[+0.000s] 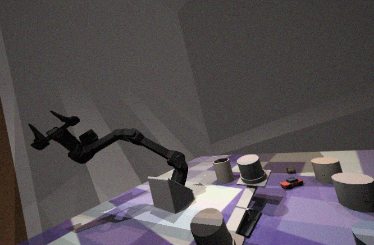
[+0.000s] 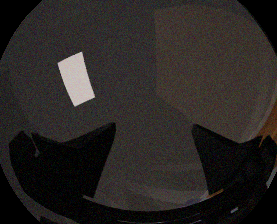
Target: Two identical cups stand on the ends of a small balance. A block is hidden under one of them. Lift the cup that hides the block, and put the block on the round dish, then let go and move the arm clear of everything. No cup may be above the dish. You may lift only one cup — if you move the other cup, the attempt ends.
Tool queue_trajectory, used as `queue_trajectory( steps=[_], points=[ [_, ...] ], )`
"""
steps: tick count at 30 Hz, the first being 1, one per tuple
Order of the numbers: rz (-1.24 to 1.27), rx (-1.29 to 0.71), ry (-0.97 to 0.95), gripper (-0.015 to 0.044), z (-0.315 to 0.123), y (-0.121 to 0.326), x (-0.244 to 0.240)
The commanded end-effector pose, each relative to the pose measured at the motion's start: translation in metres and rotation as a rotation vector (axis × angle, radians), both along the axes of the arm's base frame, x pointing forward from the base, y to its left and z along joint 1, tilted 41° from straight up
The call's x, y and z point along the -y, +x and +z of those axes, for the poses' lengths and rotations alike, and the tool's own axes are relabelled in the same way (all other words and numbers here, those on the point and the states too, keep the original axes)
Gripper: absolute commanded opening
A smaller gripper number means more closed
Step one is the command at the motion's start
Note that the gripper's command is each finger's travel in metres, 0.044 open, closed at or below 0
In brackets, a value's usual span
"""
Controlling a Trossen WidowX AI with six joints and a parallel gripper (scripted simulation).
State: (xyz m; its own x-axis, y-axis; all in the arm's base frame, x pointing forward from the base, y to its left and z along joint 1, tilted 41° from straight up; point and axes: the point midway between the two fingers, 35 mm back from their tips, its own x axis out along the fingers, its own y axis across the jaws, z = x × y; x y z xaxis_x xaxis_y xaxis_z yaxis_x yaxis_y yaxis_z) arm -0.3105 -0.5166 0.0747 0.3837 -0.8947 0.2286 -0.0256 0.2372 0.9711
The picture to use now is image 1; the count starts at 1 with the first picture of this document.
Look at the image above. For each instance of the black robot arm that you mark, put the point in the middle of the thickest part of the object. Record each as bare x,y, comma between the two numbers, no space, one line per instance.
89,144

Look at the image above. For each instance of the small grey pebble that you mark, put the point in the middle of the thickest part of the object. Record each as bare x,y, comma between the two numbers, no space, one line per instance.
290,170

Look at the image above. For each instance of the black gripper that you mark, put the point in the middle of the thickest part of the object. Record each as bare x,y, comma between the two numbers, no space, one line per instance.
63,136

